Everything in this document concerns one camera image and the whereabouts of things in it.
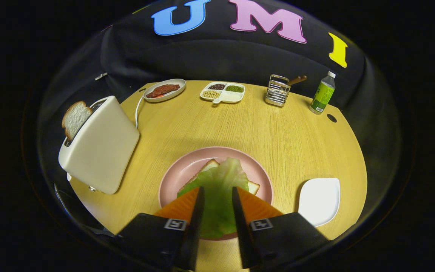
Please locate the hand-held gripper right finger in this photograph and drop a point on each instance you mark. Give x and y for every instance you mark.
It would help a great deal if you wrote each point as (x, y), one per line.
(244, 234)

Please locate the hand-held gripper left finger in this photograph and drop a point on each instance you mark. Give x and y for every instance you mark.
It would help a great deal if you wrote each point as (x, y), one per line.
(195, 234)

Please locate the green lettuce leaf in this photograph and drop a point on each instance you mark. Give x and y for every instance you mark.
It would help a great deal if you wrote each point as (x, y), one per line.
(219, 189)

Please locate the thick white bread slice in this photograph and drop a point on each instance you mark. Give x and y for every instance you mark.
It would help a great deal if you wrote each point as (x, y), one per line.
(74, 118)

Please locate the pink round plate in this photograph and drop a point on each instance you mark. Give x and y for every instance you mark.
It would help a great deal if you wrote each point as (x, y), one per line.
(187, 170)

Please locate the toasted bread slice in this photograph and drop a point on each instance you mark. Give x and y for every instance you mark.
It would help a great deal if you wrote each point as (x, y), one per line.
(209, 166)

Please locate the white square plate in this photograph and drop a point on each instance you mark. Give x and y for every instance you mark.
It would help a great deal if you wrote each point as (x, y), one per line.
(319, 200)

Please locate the white toaster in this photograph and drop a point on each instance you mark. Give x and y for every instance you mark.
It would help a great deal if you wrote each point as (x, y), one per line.
(104, 151)

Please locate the white divided dish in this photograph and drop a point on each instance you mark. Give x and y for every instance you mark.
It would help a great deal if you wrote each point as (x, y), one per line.
(232, 97)

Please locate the pile of yellow soybeans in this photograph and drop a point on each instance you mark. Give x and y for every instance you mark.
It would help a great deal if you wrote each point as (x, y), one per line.
(211, 94)

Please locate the small beige round plate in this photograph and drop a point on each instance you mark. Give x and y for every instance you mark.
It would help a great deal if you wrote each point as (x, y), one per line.
(172, 95)

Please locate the pile of green beans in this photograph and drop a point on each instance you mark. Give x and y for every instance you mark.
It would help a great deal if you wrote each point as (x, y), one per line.
(234, 88)

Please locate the red meat slice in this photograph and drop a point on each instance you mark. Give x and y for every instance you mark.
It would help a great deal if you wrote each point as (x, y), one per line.
(162, 90)

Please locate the pile of dark beans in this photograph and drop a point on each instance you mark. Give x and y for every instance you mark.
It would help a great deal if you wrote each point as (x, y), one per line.
(217, 86)

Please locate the green label plastic bottle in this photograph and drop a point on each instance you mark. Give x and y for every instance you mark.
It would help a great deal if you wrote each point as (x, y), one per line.
(322, 94)

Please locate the black backdrop cloth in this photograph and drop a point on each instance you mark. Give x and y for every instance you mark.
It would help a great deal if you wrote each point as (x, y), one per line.
(221, 56)

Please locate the small white clip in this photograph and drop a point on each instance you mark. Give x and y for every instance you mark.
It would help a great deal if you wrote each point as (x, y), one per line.
(101, 76)

